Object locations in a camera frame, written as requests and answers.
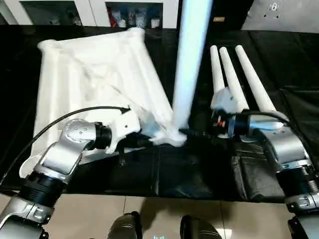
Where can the grey left robot foot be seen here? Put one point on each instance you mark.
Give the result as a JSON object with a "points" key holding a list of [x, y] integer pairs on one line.
{"points": [[125, 226]]}

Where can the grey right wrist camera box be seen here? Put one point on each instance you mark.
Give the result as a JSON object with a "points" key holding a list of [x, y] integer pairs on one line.
{"points": [[224, 99]]}

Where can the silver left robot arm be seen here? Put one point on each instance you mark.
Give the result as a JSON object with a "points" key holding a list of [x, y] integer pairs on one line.
{"points": [[59, 154]]}

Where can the grey robot foot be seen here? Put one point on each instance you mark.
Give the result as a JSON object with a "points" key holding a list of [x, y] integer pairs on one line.
{"points": [[125, 226], [197, 227]]}

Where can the grey right robot foot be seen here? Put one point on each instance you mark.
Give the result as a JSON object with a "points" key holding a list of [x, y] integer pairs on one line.
{"points": [[197, 227]]}

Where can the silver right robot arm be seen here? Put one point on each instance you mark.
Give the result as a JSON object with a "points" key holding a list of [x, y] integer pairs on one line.
{"points": [[286, 144]]}

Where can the black box with gold label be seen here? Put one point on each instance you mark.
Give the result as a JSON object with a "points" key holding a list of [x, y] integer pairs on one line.
{"points": [[229, 10]]}

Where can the white plastic table top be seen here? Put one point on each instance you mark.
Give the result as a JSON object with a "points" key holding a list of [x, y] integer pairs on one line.
{"points": [[87, 62]]}

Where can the white plastic table leg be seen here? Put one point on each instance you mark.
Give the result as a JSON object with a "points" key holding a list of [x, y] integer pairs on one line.
{"points": [[192, 49], [216, 69], [233, 82], [254, 82]]}

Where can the white glass door cabinet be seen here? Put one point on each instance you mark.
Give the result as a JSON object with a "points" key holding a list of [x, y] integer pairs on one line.
{"points": [[87, 10]]}

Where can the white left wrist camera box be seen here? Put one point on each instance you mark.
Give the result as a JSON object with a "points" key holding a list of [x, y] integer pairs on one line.
{"points": [[122, 127]]}

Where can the black work mat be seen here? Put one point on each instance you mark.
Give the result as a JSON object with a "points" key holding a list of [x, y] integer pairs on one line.
{"points": [[286, 62]]}

